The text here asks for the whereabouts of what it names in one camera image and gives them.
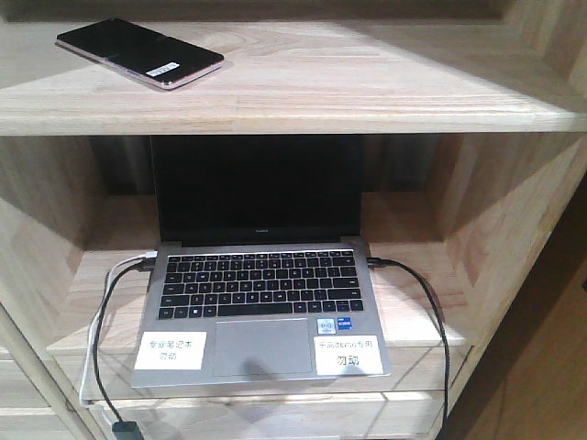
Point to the black foldable phone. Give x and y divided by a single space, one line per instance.
141 53

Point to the wooden shelf unit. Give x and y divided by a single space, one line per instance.
502 83

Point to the white note card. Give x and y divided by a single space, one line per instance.
171 351

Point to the white label card right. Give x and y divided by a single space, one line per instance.
343 355

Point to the grey laptop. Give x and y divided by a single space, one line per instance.
261 249

